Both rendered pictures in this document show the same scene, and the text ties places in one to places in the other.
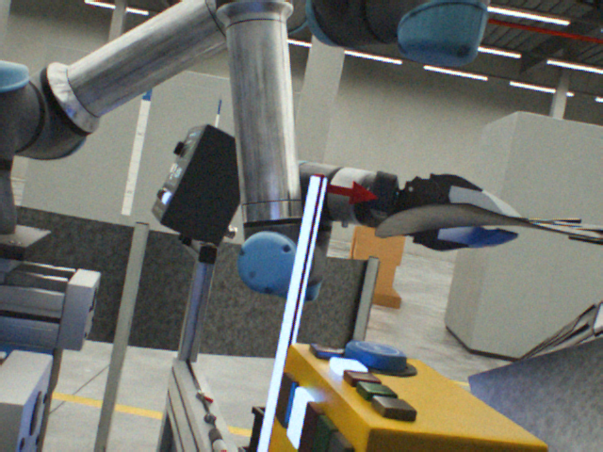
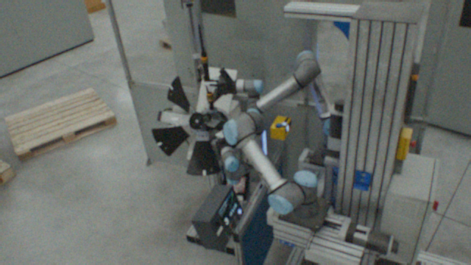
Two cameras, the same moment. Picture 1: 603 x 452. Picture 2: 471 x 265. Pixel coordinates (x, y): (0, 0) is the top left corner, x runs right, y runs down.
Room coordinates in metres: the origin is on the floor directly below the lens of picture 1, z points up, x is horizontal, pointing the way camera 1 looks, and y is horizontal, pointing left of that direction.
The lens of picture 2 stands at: (2.29, 1.20, 2.55)
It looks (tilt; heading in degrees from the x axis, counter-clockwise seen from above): 34 degrees down; 223
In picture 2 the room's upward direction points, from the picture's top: 6 degrees counter-clockwise
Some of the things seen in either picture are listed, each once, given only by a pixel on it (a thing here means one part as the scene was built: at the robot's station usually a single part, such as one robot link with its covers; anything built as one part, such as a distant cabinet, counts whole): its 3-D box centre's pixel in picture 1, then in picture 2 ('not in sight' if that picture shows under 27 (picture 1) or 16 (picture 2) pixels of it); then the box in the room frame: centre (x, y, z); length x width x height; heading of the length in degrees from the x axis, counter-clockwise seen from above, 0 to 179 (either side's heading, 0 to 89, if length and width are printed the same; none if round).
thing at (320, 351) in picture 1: (325, 352); not in sight; (0.46, -0.03, 1.08); 0.02 x 0.02 x 0.01; 16
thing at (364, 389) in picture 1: (376, 393); not in sight; (0.39, -0.05, 1.08); 0.02 x 0.02 x 0.01; 16
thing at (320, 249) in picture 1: (296, 259); (235, 173); (1.03, 0.00, 1.08); 0.11 x 0.08 x 0.11; 167
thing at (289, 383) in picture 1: (286, 399); not in sight; (0.46, -0.01, 1.04); 0.02 x 0.01 x 0.03; 16
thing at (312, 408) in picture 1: (311, 432); not in sight; (0.40, -0.03, 1.04); 0.02 x 0.01 x 0.03; 16
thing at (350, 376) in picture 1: (361, 379); not in sight; (0.41, -0.05, 1.08); 0.02 x 0.02 x 0.01; 16
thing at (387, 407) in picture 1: (393, 408); not in sight; (0.36, -0.06, 1.08); 0.02 x 0.02 x 0.01; 16
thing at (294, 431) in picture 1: (300, 417); not in sight; (0.43, -0.02, 1.04); 0.02 x 0.01 x 0.03; 16
